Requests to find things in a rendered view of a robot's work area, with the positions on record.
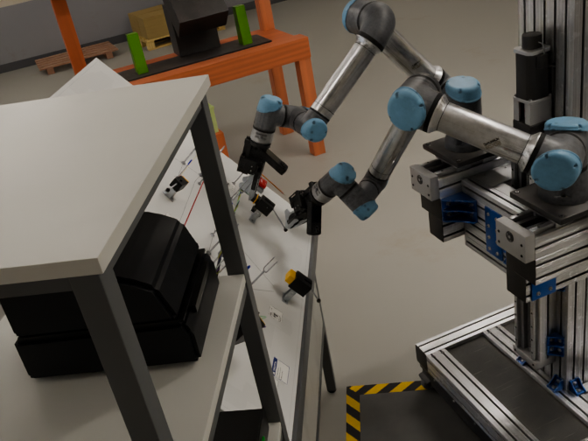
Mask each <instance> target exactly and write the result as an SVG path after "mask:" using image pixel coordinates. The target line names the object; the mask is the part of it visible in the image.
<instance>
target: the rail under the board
mask: <svg viewBox="0 0 588 441"><path fill-rule="evenodd" d="M318 239H319V236H318V235H312V236H311V252H310V261H309V269H308V278H310V279H311V280H312V289H313V291H314V283H315V272H316V261H317V250H318ZM312 304H313V293H312V291H311V290H310V291H309V292H308V293H307V294H306V297H305V306H304V323H303V331H302V341H301V350H300V359H299V368H298V377H297V393H296V402H295V412H294V421H293V430H292V439H291V441H302V432H303V421H304V410H305V390H306V379H307V368H308V357H309V346H310V336H311V325H312Z"/></svg>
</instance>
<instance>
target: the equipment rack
mask: <svg viewBox="0 0 588 441"><path fill-rule="evenodd" d="M210 86H211V83H210V80H209V76H208V74H205V75H199V76H193V77H187V78H181V79H176V80H164V81H159V82H152V83H146V84H141V85H135V86H128V87H118V88H111V89H106V90H100V91H94V92H88V93H82V94H71V95H65V96H59V97H53V98H47V99H41V100H36V101H24V102H19V103H12V104H6V105H1V106H0V298H14V297H22V296H30V295H38V294H46V293H55V292H63V291H73V293H74V295H75V297H76V300H77V302H78V305H79V307H80V310H81V313H82V316H83V318H84V320H85V322H86V325H87V329H88V330H89V333H90V335H91V338H92V341H93V342H94V346H95V349H96V351H97V353H98V355H99V358H100V361H101V364H102V366H103V369H104V371H98V372H90V373H81V374H66V375H57V376H49V377H41V378H31V377H30V376H29V375H28V373H27V371H26V369H25V366H24V363H23V362H22V360H21V358H20V356H19V354H18V350H17V349H16V347H15V345H14V344H15V343H16V341H17V340H18V336H17V335H16V334H15V333H14V332H13V331H12V328H11V325H10V323H9V321H8V319H7V317H6V315H4V316H3V318H2V319H1V321H0V441H214V433H215V430H216V425H217V422H218V417H219V414H220V410H221V403H222V399H223V395H224V391H225V387H226V383H227V379H228V372H229V369H230V364H231V360H232V357H233V352H234V349H235V342H236V338H237V333H238V330H239V326H240V323H241V329H242V333H243V337H244V339H245V343H246V347H247V350H248V357H249V360H250V363H251V367H252V370H253V374H254V377H255V384H256V386H257V390H258V394H259V397H260V401H261V405H262V407H264V410H265V414H266V417H267V420H268V424H269V435H268V441H290V440H289V437H288V433H287V429H286V425H285V421H284V415H283V412H282V408H281V403H280V400H279V396H278V393H277V386H276V383H275V378H274V375H273V371H272V367H271V364H270V357H269V353H268V349H267V346H266V342H265V338H264V335H263V328H262V324H261V320H260V317H259V313H258V310H257V305H256V299H255V295H254V292H253V288H252V284H251V280H250V276H249V270H248V266H247V263H246V259H245V255H244V251H243V247H242V241H241V237H240V233H239V229H238V226H237V222H236V218H235V212H234V208H233V204H232V200H231V197H230V193H229V190H228V182H227V179H226V175H225V172H224V168H223V164H222V161H221V154H220V150H219V146H218V143H217V139H216V135H215V131H214V125H213V121H212V117H211V114H210V109H209V106H208V102H207V96H206V92H207V90H208V89H209V87H210ZM189 130H190V131H191V134H192V140H193V143H194V147H195V150H196V154H197V158H198V161H199V167H200V170H201V174H202V178H203V181H204V185H205V188H206V194H207V197H208V201H209V205H210V208H211V212H212V216H213V221H214V225H215V228H216V232H217V235H218V239H219V242H220V248H221V252H222V255H223V259H224V263H225V265H226V269H227V276H218V279H219V287H218V290H217V294H216V298H215V301H214V305H213V311H212V315H211V318H210V322H209V326H208V329H207V333H206V340H205V344H204V347H203V351H202V355H201V357H199V359H198V360H196V361H188V362H180V363H172V364H164V365H155V366H147V364H146V362H145V359H144V355H143V352H142V349H141V347H140V345H139V342H138V339H137V335H136V332H135V330H134V327H133V325H132V322H131V319H130V315H129V313H128V310H127V307H126V304H125V302H124V300H123V295H122V293H121V290H120V287H119V284H118V282H117V280H116V275H115V272H114V270H113V268H114V266H115V264H116V261H117V260H118V258H119V256H120V254H121V253H122V252H123V249H124V247H125V245H126V244H127V242H128V240H129V238H130V237H131V235H132V233H133V231H134V229H135V227H136V226H137V223H138V222H139V220H140V219H141V217H142V215H143V213H144V211H145V209H146V207H147V206H148V204H149V203H150V201H151V198H152V196H153V195H154V193H155V191H156V190H157V188H158V186H159V184H160V182H161V180H162V179H163V177H164V175H165V173H166V172H167V170H168V168H169V166H170V164H171V163H172V160H173V159H174V157H175V156H176V154H177V152H178V150H179V147H180V146H181V144H182V143H183V141H184V139H185V138H186V135H187V133H188V131H189Z"/></svg>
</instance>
